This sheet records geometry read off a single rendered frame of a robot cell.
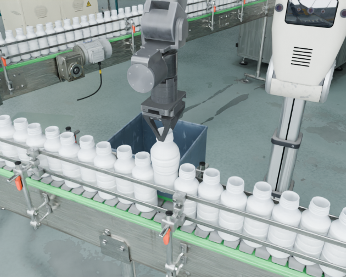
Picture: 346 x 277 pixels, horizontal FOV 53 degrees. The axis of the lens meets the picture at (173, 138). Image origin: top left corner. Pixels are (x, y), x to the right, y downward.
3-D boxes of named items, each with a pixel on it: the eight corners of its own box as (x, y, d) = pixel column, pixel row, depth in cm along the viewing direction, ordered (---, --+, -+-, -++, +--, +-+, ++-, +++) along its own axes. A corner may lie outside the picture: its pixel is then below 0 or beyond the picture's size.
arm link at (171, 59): (182, 43, 70) (157, 40, 72) (167, 53, 65) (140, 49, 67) (182, 76, 74) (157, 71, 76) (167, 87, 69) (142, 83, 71)
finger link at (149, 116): (143, 142, 78) (141, 105, 74) (157, 128, 84) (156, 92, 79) (170, 149, 76) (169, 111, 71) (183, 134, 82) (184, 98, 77)
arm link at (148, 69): (188, 15, 66) (148, 12, 69) (161, 30, 57) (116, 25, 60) (188, 75, 72) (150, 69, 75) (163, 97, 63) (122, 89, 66)
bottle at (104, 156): (112, 203, 95) (106, 153, 87) (94, 197, 98) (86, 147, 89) (124, 190, 100) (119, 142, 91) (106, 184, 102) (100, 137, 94)
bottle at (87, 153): (95, 177, 105) (88, 130, 96) (108, 185, 102) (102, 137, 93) (78, 187, 101) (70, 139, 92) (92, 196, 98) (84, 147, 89)
